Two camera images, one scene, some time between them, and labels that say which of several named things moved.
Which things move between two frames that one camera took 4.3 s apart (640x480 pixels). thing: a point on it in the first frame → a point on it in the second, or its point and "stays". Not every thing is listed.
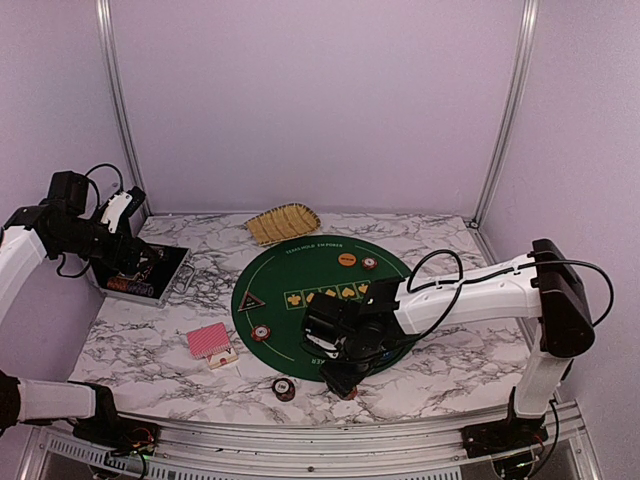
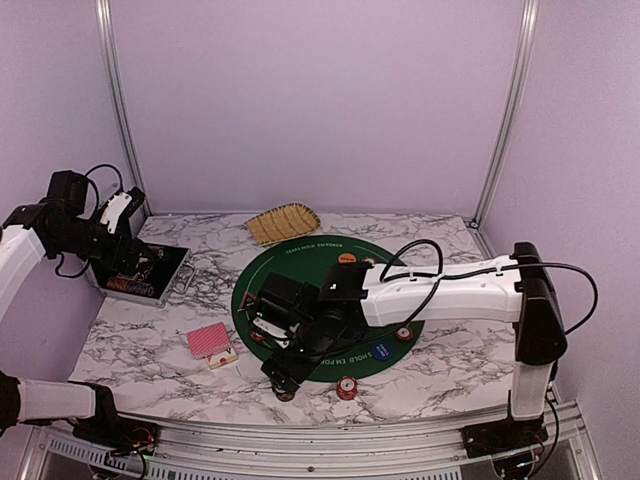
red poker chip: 260,333 stays
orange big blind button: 347,259 stays
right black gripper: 341,382 → 276,364
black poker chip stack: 284,389 stays
